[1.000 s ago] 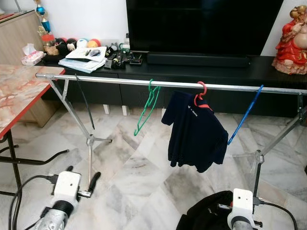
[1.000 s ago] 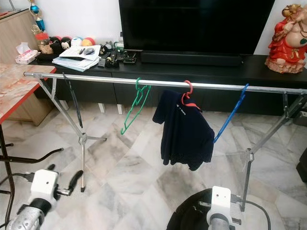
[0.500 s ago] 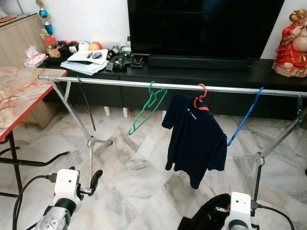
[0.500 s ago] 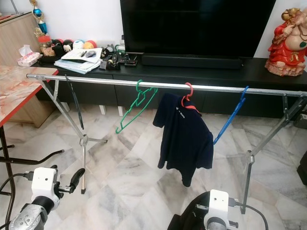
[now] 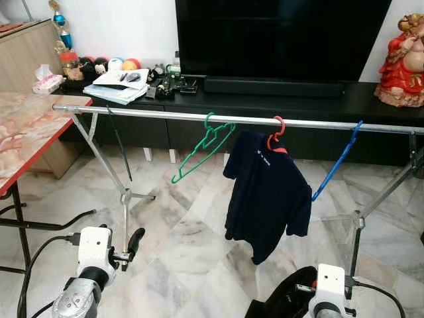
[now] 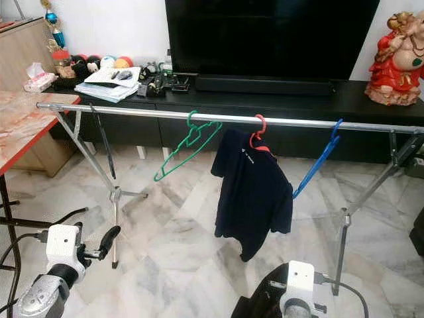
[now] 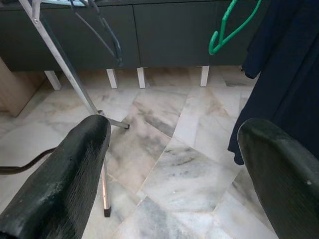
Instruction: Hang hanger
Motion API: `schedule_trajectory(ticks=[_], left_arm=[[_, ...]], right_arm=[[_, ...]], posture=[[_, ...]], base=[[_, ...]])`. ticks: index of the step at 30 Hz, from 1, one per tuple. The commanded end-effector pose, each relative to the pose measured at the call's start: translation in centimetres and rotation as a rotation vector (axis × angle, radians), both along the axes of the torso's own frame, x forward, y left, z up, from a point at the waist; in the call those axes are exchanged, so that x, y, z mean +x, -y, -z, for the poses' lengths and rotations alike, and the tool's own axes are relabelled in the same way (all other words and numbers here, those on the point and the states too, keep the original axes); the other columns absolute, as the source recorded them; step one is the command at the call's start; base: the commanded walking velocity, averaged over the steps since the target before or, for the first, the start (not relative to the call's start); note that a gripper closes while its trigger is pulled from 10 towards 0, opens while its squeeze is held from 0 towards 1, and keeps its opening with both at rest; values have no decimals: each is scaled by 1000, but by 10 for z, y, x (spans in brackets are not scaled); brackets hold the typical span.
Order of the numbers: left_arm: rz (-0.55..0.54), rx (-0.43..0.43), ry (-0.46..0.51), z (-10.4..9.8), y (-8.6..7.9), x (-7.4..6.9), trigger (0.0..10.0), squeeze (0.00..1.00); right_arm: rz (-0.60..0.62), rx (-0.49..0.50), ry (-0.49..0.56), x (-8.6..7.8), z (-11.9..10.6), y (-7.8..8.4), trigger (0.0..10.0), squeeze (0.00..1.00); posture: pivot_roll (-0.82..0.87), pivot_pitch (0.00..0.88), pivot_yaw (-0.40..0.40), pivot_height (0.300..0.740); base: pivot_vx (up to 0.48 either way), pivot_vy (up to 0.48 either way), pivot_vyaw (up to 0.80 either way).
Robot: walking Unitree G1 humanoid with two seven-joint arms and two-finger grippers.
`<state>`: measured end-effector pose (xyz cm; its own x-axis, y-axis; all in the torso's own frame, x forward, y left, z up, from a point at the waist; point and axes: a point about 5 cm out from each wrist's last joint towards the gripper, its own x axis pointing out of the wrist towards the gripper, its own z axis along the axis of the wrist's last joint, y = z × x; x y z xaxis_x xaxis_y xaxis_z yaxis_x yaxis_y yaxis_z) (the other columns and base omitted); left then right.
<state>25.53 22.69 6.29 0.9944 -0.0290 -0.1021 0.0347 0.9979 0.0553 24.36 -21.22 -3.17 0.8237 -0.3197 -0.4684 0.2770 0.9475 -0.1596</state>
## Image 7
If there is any navy shirt with red collar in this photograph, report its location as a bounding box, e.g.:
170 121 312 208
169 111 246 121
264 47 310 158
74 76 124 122
227 0 319 165

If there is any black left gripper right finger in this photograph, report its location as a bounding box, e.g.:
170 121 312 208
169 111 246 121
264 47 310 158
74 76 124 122
237 118 319 239

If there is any silver metal clothes rack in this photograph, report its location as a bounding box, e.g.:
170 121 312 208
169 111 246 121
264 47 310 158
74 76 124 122
18 0 131 218

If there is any green plastic hanger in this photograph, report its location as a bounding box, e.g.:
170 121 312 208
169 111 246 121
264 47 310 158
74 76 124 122
208 0 263 56

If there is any light wooden drawer cabinet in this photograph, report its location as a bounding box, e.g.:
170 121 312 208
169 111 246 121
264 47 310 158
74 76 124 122
0 57 45 118

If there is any dark grey plastic hanger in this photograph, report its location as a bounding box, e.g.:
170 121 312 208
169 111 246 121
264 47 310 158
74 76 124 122
69 0 125 67

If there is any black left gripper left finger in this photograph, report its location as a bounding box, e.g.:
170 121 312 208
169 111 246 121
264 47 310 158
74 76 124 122
0 114 112 239

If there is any black TV cabinet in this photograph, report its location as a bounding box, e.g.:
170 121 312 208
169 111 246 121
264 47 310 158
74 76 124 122
0 0 252 90

